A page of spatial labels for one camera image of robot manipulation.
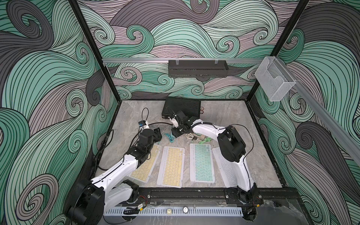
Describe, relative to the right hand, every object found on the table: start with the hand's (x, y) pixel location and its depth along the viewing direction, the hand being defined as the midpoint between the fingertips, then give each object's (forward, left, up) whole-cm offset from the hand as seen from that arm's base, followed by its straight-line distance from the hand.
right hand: (173, 132), depth 96 cm
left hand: (-5, +10, +12) cm, 17 cm away
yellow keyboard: (-25, +18, -3) cm, 31 cm away
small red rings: (+23, -23, -4) cm, 33 cm away
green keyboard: (-21, -18, -4) cm, 28 cm away
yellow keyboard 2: (-23, +1, -3) cm, 23 cm away
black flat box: (+20, -13, +3) cm, 24 cm away
